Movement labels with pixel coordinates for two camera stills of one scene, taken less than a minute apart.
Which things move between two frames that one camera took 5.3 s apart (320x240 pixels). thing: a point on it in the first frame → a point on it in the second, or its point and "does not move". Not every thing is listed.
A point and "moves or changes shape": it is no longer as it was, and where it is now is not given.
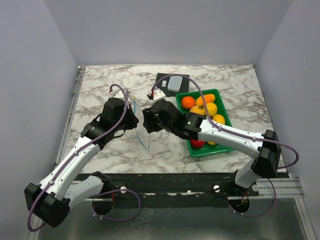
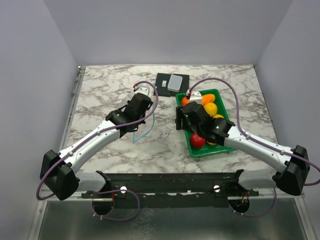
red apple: x=197 y=144 does not move
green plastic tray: x=207 y=149 does not move
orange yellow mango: x=208 y=98 does not move
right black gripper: x=149 y=120 → x=179 y=115
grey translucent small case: x=174 y=83 does not move
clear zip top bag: x=144 y=135 moves or changes shape
